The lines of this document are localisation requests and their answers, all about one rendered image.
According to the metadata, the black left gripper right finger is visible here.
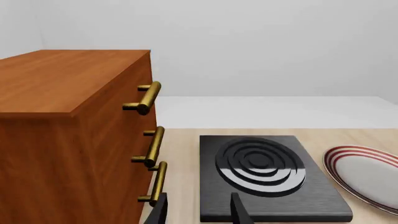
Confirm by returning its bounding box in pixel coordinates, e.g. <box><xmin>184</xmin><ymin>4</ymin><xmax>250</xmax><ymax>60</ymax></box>
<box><xmin>230</xmin><ymin>192</ymin><xmax>256</xmax><ymax>224</ymax></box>

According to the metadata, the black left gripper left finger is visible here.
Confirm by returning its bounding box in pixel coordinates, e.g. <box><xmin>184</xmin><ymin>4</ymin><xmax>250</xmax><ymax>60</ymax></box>
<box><xmin>145</xmin><ymin>192</ymin><xmax>169</xmax><ymax>224</ymax></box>

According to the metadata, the flat black stove plate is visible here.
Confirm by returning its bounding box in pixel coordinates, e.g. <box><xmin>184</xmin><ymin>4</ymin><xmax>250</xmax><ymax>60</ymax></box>
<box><xmin>199</xmin><ymin>134</ymin><xmax>354</xmax><ymax>223</ymax></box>

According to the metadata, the wooden cabinet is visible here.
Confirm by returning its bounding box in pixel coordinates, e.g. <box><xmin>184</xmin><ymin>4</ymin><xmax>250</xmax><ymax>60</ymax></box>
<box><xmin>0</xmin><ymin>49</ymin><xmax>158</xmax><ymax>224</ymax></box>

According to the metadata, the white plate with red rings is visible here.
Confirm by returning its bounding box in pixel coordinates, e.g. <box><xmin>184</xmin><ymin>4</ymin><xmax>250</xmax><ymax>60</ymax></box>
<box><xmin>322</xmin><ymin>145</ymin><xmax>398</xmax><ymax>217</ymax></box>

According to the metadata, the brass drawer handle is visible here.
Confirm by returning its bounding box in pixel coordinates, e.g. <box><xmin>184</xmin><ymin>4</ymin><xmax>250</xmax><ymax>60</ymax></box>
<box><xmin>137</xmin><ymin>161</ymin><xmax>168</xmax><ymax>208</ymax></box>
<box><xmin>122</xmin><ymin>80</ymin><xmax>162</xmax><ymax>116</ymax></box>
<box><xmin>131</xmin><ymin>126</ymin><xmax>165</xmax><ymax>168</ymax></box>

